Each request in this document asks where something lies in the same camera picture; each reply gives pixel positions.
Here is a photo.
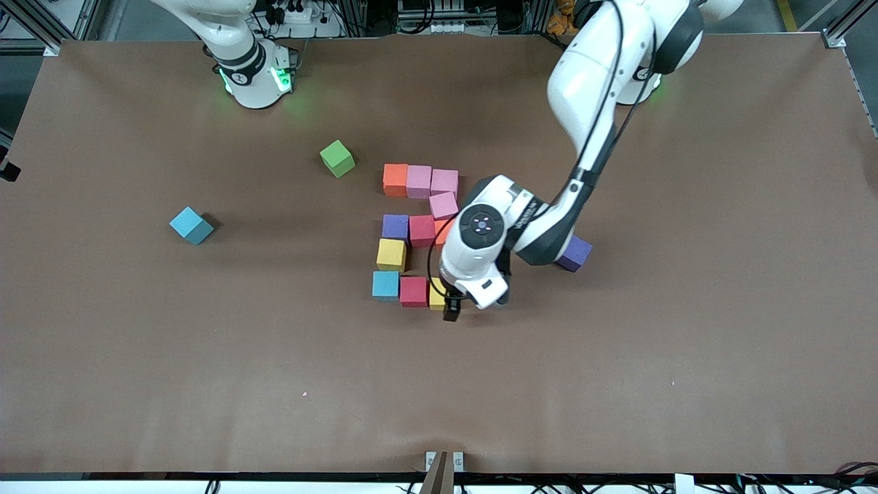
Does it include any red foam block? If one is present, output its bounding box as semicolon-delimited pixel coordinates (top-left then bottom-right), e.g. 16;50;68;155
409;215;437;248
399;277;429;307

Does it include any blue foam block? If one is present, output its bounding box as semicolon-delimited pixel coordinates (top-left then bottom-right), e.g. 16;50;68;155
169;207;215;246
372;270;401;302

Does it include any brown table cover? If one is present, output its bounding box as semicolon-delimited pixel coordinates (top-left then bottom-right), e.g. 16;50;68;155
0;33;878;475

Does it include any green foam block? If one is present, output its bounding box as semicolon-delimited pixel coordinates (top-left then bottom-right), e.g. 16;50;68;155
320;139;357;179

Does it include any white electrical box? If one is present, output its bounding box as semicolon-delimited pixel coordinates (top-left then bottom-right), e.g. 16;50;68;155
398;0;481;35

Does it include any bag of orange items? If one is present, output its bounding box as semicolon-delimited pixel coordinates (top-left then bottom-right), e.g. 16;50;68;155
547;0;578;36

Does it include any white power strip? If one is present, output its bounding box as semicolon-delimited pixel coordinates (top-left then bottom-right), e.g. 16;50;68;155
266;3;316;25

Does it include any black left camera cable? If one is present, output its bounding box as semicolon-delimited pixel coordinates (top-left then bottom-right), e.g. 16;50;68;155
427;226;475;304

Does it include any aluminium frame rail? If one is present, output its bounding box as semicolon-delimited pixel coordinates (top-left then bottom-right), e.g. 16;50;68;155
0;0;104;57
823;0;878;49

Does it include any metal table edge bracket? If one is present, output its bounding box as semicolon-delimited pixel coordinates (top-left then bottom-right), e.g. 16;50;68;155
420;450;465;494

